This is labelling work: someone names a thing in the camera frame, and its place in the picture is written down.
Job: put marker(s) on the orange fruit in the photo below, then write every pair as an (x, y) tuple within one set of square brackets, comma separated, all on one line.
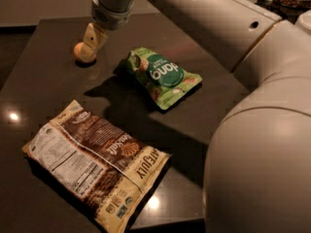
[(76, 48)]

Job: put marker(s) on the green rice chip bag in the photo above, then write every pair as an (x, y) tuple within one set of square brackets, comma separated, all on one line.
[(166, 82)]

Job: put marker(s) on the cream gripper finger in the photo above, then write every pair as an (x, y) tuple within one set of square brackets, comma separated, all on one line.
[(86, 54), (95, 36)]

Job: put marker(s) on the dark box behind cup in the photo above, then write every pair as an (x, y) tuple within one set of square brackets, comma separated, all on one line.
[(288, 13)]

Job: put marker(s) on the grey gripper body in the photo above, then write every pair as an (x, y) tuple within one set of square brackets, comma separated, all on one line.
[(112, 16)]

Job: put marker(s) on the brown tortilla chip bag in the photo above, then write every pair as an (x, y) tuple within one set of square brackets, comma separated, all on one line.
[(100, 165)]

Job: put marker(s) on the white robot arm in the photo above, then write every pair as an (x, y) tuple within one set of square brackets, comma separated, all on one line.
[(257, 176)]

